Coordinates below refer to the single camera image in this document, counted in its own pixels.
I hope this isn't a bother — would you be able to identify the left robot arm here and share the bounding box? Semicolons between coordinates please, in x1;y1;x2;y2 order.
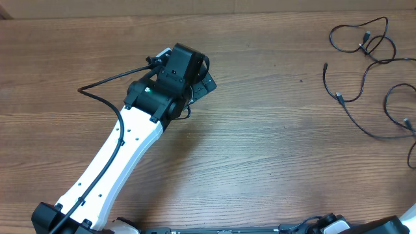
31;44;216;234

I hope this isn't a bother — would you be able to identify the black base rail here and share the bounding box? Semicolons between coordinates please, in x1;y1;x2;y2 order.
81;223;370;234

